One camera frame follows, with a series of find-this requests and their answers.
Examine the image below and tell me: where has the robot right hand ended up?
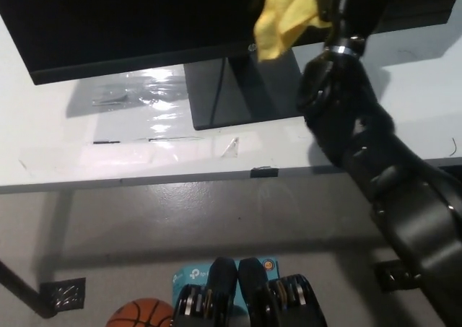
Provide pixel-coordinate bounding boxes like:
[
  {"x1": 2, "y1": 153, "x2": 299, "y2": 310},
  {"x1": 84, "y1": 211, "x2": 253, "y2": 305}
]
[{"x1": 313, "y1": 0, "x2": 390, "y2": 56}]

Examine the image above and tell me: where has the yellow microfiber cloth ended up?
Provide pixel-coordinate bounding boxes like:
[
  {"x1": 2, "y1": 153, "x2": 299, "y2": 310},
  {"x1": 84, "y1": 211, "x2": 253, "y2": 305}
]
[{"x1": 252, "y1": 0, "x2": 339, "y2": 61}]

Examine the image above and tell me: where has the black HP monitor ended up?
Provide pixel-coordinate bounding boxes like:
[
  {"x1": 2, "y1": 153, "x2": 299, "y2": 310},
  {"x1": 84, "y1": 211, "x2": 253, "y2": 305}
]
[{"x1": 0, "y1": 0, "x2": 456, "y2": 131}]

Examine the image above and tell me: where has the grey desk leg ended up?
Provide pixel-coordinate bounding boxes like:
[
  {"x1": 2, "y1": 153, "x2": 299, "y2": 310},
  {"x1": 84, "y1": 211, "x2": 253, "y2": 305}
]
[{"x1": 41, "y1": 191, "x2": 75, "y2": 281}]

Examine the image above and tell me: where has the short black tape piece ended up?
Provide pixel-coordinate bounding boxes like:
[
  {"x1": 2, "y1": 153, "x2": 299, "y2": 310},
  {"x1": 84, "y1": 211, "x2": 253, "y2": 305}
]
[{"x1": 250, "y1": 166, "x2": 279, "y2": 179}]

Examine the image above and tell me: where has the clear plastic sheet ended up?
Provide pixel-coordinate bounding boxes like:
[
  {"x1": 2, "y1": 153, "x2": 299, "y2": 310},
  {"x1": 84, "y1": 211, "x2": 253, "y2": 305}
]
[{"x1": 66, "y1": 65, "x2": 241, "y2": 162}]

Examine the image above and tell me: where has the black floor tape patch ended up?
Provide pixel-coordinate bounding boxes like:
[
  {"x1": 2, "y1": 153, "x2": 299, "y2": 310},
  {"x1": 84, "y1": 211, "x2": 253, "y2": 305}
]
[
  {"x1": 38, "y1": 277, "x2": 87, "y2": 310},
  {"x1": 375, "y1": 260, "x2": 423, "y2": 292}
]

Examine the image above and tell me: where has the teal TP-Link box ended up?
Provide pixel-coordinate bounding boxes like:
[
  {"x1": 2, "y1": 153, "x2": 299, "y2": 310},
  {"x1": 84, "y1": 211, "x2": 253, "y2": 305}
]
[{"x1": 171, "y1": 256, "x2": 281, "y2": 327}]

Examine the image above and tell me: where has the orange basketball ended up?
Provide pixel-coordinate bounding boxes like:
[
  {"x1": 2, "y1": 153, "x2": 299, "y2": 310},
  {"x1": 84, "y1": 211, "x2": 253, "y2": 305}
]
[{"x1": 105, "y1": 297, "x2": 174, "y2": 327}]

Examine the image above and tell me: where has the black metal pole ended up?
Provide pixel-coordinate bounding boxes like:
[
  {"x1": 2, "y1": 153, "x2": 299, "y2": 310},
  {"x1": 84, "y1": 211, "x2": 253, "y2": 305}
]
[{"x1": 0, "y1": 258, "x2": 55, "y2": 319}]

